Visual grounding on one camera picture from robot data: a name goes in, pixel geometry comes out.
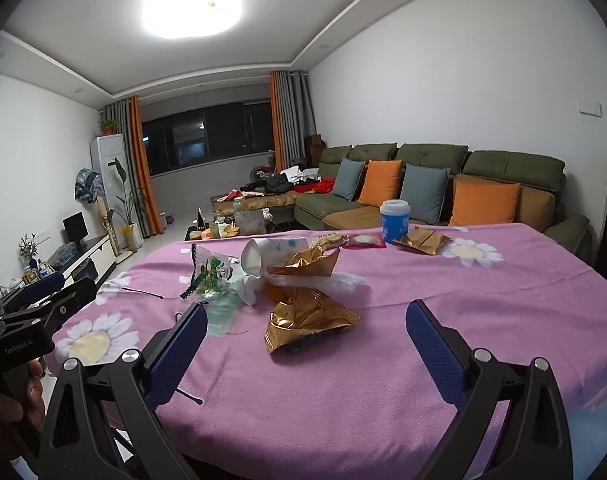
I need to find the green snack wrapper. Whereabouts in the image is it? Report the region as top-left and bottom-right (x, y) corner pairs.
(180, 243), (233, 300)

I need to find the white tissue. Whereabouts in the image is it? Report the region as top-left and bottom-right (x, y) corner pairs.
(230, 266), (265, 306)

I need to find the gold foil snack bag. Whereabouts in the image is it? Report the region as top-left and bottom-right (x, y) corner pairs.
(268, 233), (347, 278)

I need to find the person's left hand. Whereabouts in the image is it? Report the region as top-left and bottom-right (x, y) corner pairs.
(0, 360), (46, 462)

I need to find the small vase plant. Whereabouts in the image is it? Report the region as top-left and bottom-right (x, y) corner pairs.
(18, 233), (44, 269)

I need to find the white TV cabinet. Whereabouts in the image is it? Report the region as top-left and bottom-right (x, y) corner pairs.
(61, 235), (117, 286)

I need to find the small black monitor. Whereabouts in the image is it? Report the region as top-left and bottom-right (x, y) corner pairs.
(62, 212), (88, 248)

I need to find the tall potted plant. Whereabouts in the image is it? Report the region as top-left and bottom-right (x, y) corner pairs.
(108, 157), (143, 254)

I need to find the covered standing fan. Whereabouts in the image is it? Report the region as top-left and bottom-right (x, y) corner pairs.
(74, 168), (121, 256)

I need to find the white standing air conditioner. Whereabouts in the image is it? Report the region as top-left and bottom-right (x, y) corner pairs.
(90, 134), (136, 250)

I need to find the pink floral tablecloth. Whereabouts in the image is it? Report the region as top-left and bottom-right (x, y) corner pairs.
(47, 223), (607, 480)

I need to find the plant on air conditioner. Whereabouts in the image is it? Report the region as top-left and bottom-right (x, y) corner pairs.
(99, 119), (119, 136)

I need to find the brown snack wrapper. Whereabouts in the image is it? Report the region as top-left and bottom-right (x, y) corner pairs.
(393, 228), (451, 256)

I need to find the left orange grey curtain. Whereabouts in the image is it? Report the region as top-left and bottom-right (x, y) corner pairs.
(99, 96), (164, 238)

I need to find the orange grey curtain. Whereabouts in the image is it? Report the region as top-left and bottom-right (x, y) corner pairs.
(99, 96), (164, 238)
(270, 70), (317, 170)

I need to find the black coffee table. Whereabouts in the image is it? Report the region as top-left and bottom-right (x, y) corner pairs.
(184, 208), (294, 242)

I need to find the orange cushion near end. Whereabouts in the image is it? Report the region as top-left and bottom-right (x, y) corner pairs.
(449, 180), (520, 226)

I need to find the red snack packet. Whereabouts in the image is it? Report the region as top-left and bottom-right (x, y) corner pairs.
(343, 233), (386, 249)

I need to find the blue lidded cup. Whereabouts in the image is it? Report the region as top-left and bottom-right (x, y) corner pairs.
(379, 200), (411, 243)

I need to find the green sectional sofa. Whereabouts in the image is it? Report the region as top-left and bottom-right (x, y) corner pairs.
(294, 143), (592, 261)

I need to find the dark window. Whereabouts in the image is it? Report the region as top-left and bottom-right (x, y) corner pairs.
(143, 100), (274, 176)

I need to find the grey-blue cushion middle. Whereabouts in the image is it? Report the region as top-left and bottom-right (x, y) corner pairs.
(400, 164), (450, 224)

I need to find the orange cushion near window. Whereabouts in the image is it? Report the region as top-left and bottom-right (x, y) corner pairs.
(358, 160), (402, 207)

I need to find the clothes pile on sofa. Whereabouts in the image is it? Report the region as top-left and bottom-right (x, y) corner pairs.
(213, 166), (335, 204)

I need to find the grey-blue cushion near window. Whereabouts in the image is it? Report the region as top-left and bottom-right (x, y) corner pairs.
(332, 158), (365, 202)

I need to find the right orange grey curtain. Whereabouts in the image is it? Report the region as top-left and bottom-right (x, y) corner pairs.
(270, 70), (317, 170)

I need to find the white wall switch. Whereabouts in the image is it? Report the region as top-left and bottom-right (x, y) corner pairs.
(577, 100), (603, 117)

